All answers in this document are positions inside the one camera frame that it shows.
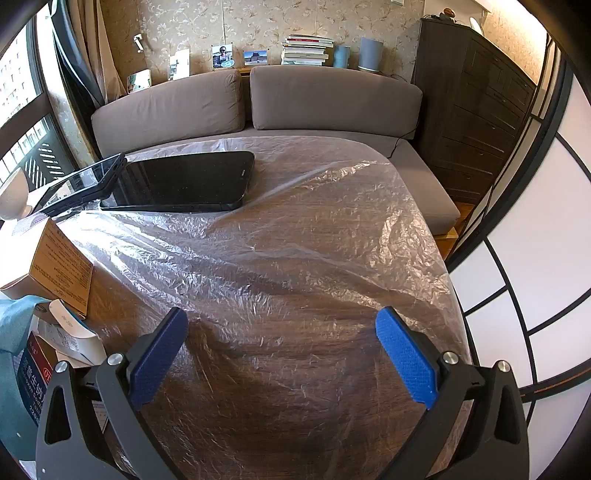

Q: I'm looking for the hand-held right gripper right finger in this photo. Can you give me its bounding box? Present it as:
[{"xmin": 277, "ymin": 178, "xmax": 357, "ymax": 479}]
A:
[{"xmin": 375, "ymin": 306, "xmax": 531, "ymax": 480}]

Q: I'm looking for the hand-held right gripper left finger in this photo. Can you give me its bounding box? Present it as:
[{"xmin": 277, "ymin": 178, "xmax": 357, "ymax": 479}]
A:
[{"xmin": 36, "ymin": 307, "xmax": 189, "ymax": 480}]

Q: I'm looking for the brown cardboard box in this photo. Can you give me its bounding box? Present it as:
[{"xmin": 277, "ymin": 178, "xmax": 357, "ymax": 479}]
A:
[{"xmin": 0, "ymin": 219, "xmax": 94, "ymax": 317}]

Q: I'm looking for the white rounded box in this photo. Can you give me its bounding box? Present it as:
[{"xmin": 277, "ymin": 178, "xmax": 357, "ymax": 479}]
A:
[{"xmin": 34, "ymin": 299, "xmax": 107, "ymax": 367}]

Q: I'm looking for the blue packet with red label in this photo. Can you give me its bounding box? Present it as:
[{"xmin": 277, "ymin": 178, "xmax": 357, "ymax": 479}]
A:
[{"xmin": 18, "ymin": 336, "xmax": 58, "ymax": 426}]

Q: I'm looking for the teal cloth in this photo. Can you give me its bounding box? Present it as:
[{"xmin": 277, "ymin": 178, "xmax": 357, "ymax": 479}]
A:
[{"xmin": 0, "ymin": 295, "xmax": 51, "ymax": 467}]

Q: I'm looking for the clear plastic table cover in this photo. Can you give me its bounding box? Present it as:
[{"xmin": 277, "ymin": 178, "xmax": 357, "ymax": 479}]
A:
[{"xmin": 55, "ymin": 136, "xmax": 472, "ymax": 480}]

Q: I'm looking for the white panelled sliding door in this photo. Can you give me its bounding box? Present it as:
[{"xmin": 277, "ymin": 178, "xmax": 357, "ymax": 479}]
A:
[{"xmin": 445, "ymin": 28, "xmax": 591, "ymax": 480}]

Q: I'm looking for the grey-brown sofa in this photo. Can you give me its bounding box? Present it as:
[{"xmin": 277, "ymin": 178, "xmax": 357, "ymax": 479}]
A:
[{"xmin": 91, "ymin": 65, "xmax": 461, "ymax": 236}]

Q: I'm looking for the black glossy tablet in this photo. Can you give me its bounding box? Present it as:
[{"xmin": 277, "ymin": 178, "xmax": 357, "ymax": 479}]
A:
[{"xmin": 100, "ymin": 151, "xmax": 256, "ymax": 213}]

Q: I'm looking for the tablet in dark case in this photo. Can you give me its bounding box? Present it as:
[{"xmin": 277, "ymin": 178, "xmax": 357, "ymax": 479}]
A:
[{"xmin": 34, "ymin": 154, "xmax": 127, "ymax": 215}]

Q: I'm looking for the white footed cup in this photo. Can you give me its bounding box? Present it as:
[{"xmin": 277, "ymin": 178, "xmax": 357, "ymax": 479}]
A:
[{"xmin": 0, "ymin": 167, "xmax": 34, "ymax": 220}]

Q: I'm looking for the grey-brown sofa back cushion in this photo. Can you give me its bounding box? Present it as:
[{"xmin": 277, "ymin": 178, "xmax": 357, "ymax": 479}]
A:
[
  {"xmin": 91, "ymin": 69, "xmax": 245, "ymax": 158},
  {"xmin": 250, "ymin": 65, "xmax": 423, "ymax": 139}
]

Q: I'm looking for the dark wooden dresser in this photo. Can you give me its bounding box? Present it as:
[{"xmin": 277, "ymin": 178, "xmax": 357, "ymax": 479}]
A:
[{"xmin": 412, "ymin": 16, "xmax": 539, "ymax": 204}]

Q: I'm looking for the dark curtain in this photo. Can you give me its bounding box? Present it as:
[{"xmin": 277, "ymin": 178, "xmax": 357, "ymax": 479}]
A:
[{"xmin": 51, "ymin": 11, "xmax": 103, "ymax": 134}]

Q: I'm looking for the white standing photo card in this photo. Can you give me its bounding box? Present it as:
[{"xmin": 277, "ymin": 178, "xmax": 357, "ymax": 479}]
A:
[{"xmin": 169, "ymin": 49, "xmax": 191, "ymax": 81}]

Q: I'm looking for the large grey-blue cylinder speaker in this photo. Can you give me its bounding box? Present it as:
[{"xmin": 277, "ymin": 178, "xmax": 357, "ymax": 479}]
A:
[{"xmin": 359, "ymin": 37, "xmax": 385, "ymax": 73}]

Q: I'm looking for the photo of a person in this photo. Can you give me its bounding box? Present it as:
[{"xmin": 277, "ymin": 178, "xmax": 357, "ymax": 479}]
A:
[{"xmin": 212, "ymin": 45, "xmax": 234, "ymax": 71}]

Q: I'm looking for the beige curtain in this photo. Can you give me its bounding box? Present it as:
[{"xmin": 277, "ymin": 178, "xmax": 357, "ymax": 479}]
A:
[{"xmin": 69, "ymin": 0, "xmax": 116, "ymax": 103}]

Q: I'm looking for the stack of books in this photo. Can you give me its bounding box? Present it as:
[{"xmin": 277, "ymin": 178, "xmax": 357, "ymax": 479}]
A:
[{"xmin": 281, "ymin": 34, "xmax": 335, "ymax": 66}]

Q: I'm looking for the window with dark frame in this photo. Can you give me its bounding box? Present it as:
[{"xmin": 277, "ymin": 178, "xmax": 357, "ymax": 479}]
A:
[{"xmin": 0, "ymin": 9, "xmax": 77, "ymax": 185}]

